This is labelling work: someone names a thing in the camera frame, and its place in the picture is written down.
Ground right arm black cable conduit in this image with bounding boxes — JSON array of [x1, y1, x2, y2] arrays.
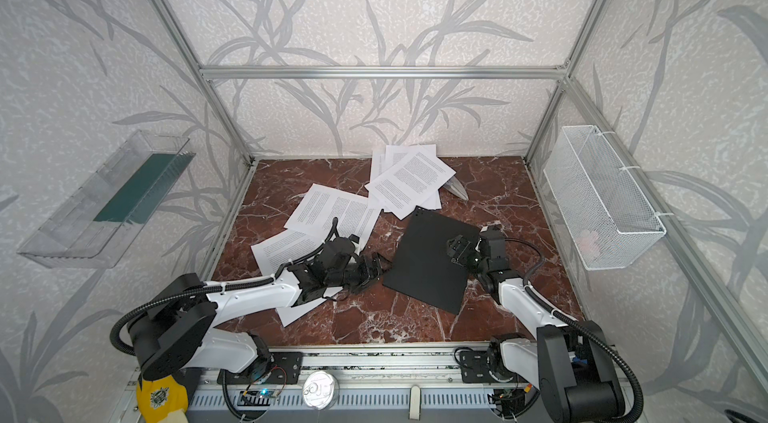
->
[[503, 236, 644, 423]]

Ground metal garden trowel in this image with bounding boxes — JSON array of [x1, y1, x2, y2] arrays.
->
[[442, 175, 469, 201]]

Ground clear plastic wall tray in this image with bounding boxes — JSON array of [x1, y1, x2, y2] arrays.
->
[[18, 130, 196, 269]]

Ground printed paper sheet top stack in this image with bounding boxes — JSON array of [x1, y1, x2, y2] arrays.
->
[[365, 148, 455, 220]]

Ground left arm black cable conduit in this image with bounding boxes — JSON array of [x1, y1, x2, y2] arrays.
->
[[109, 217, 340, 358]]

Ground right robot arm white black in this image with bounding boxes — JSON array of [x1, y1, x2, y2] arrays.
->
[[446, 226, 643, 422]]

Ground printed paper sheet under stack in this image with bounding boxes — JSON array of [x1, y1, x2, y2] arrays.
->
[[370, 144, 442, 210]]

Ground black folder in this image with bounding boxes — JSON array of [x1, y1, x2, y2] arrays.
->
[[382, 208, 479, 315]]

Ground yellow black work glove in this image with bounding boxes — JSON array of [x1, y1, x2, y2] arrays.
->
[[136, 368, 202, 423]]

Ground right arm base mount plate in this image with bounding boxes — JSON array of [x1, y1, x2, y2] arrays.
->
[[453, 347, 511, 384]]

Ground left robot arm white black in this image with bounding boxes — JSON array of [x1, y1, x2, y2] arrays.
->
[[110, 234, 387, 381]]

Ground white wire mesh basket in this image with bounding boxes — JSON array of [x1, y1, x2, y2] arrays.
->
[[544, 125, 666, 271]]

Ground green circuit board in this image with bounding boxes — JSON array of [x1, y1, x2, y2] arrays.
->
[[237, 388, 282, 408]]

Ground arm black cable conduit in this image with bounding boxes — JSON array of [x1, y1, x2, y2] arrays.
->
[[109, 217, 340, 358], [503, 236, 644, 423]]

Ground pink object in basket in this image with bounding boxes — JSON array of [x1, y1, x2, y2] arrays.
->
[[575, 230, 601, 263]]

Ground round metal can lid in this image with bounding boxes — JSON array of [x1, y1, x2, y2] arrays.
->
[[302, 371, 339, 410]]

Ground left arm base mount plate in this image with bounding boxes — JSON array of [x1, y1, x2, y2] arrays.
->
[[238, 351, 304, 385]]

